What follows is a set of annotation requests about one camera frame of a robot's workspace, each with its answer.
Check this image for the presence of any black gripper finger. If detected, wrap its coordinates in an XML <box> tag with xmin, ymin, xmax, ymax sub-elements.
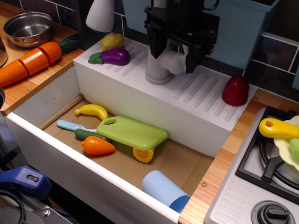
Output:
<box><xmin>147</xmin><ymin>23</ymin><xmax>167</xmax><ymax>59</ymax></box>
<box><xmin>185</xmin><ymin>45</ymin><xmax>205</xmax><ymax>73</ymax></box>

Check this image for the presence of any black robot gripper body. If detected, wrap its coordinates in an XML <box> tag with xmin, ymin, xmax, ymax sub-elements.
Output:
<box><xmin>144</xmin><ymin>0</ymin><xmax>220</xmax><ymax>55</ymax></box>

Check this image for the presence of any grey toy faucet with lever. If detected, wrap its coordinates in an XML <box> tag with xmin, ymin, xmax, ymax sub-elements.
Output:
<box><xmin>145</xmin><ymin>38</ymin><xmax>189</xmax><ymax>85</ymax></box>

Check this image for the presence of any purple toy eggplant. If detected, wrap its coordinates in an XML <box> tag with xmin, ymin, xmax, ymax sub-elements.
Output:
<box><xmin>88</xmin><ymin>48</ymin><xmax>131</xmax><ymax>66</ymax></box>

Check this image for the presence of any yellow toy potato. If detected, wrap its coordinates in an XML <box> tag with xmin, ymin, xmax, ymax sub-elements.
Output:
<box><xmin>101</xmin><ymin>33</ymin><xmax>124</xmax><ymax>50</ymax></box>

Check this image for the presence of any red toy pepper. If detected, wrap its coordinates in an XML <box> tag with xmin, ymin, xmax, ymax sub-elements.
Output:
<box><xmin>222</xmin><ymin>76</ymin><xmax>249</xmax><ymax>106</ymax></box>

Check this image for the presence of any teal plastic bin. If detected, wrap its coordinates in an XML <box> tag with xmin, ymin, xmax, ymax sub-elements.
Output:
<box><xmin>122</xmin><ymin>0</ymin><xmax>279</xmax><ymax>70</ymax></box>

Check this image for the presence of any yellow toy banana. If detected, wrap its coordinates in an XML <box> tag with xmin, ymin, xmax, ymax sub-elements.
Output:
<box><xmin>75</xmin><ymin>104</ymin><xmax>108</xmax><ymax>120</ymax></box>

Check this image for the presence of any green toy cutting board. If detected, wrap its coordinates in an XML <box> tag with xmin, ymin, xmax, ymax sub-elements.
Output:
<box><xmin>97</xmin><ymin>115</ymin><xmax>168</xmax><ymax>151</ymax></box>

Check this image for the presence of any yellow toy corn piece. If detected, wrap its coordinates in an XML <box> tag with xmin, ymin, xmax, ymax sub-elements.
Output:
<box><xmin>133</xmin><ymin>148</ymin><xmax>155</xmax><ymax>163</ymax></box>

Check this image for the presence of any white toy sink basin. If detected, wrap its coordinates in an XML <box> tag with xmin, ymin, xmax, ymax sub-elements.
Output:
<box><xmin>4</xmin><ymin>39</ymin><xmax>246</xmax><ymax>224</ymax></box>

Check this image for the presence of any green toy cucumber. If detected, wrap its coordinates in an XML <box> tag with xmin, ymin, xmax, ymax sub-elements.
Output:
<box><xmin>74</xmin><ymin>129</ymin><xmax>113</xmax><ymax>143</ymax></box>

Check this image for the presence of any pale yellow toy plate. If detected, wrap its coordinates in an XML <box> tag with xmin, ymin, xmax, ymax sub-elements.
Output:
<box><xmin>274</xmin><ymin>116</ymin><xmax>299</xmax><ymax>171</ymax></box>

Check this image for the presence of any small orange toy carrot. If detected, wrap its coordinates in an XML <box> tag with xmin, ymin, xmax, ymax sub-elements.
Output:
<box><xmin>81</xmin><ymin>136</ymin><xmax>115</xmax><ymax>155</ymax></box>

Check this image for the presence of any steel pot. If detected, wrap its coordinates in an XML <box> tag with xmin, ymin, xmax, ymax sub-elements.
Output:
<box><xmin>3</xmin><ymin>12</ymin><xmax>54</xmax><ymax>48</ymax></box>

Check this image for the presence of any green toy vegetable on plate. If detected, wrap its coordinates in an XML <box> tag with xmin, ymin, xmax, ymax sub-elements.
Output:
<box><xmin>289</xmin><ymin>138</ymin><xmax>299</xmax><ymax>160</ymax></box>

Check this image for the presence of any light blue plastic cup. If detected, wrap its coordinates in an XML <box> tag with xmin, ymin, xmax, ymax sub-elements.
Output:
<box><xmin>142</xmin><ymin>170</ymin><xmax>190</xmax><ymax>213</ymax></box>

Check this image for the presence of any toy stove top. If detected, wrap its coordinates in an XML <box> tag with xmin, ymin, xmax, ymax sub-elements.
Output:
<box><xmin>204</xmin><ymin>106</ymin><xmax>299</xmax><ymax>224</ymax></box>

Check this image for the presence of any large wooden toy carrot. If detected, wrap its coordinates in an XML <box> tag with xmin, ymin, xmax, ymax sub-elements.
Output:
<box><xmin>0</xmin><ymin>34</ymin><xmax>79</xmax><ymax>87</ymax></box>

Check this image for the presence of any black stove knob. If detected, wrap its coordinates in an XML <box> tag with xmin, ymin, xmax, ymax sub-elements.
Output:
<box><xmin>251</xmin><ymin>201</ymin><xmax>296</xmax><ymax>224</ymax></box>

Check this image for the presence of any blue clamp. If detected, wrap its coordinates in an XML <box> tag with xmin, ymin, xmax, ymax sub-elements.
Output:
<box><xmin>0</xmin><ymin>166</ymin><xmax>52</xmax><ymax>200</ymax></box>

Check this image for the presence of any yellow toy spatula handle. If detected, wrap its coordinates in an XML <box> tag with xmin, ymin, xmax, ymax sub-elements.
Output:
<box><xmin>259</xmin><ymin>116</ymin><xmax>299</xmax><ymax>139</ymax></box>

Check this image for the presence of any blue handled toy knife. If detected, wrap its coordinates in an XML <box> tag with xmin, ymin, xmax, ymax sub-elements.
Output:
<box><xmin>56</xmin><ymin>120</ymin><xmax>97</xmax><ymax>133</ymax></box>

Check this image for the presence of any black coiled cable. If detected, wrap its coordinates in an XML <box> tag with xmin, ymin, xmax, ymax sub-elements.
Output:
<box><xmin>0</xmin><ymin>189</ymin><xmax>26</xmax><ymax>224</ymax></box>

